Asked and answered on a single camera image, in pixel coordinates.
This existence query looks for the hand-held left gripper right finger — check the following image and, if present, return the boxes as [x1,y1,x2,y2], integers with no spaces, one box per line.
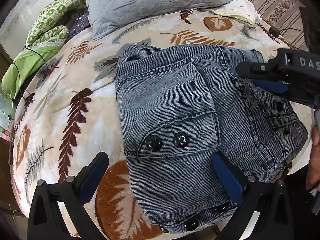
[212,151,294,240]

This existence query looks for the black cable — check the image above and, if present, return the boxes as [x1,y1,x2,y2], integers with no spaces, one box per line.
[12,45,48,103]

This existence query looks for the grey washed denim pants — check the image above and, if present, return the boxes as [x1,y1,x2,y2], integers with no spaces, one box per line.
[114,44,308,233]

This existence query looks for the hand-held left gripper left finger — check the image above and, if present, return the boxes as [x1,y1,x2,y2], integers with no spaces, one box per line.
[27,152,110,240]

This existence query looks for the person's right forearm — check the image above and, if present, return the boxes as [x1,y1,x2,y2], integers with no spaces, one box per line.
[306,109,320,215]

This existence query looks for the grey quilted pillow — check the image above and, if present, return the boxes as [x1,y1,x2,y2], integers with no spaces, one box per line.
[84,0,240,41]

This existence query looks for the black charger with cable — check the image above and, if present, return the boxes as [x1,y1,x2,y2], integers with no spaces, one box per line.
[259,22,305,50]

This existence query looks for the purple cloth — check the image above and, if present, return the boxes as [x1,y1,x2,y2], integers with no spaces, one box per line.
[69,14,92,37]

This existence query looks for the green patterned quilt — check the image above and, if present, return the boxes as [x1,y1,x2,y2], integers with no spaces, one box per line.
[2,0,88,98]

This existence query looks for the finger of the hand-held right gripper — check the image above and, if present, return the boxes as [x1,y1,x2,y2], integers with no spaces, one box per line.
[252,79,290,96]
[236,60,290,84]

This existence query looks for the leaf print bed blanket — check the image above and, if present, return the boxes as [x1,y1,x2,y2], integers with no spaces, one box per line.
[11,4,308,240]

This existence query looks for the striped floral pillow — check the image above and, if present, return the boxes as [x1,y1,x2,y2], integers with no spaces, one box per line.
[249,0,310,52]

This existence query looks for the cream printed cloth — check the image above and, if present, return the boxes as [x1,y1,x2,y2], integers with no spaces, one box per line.
[210,0,262,25]

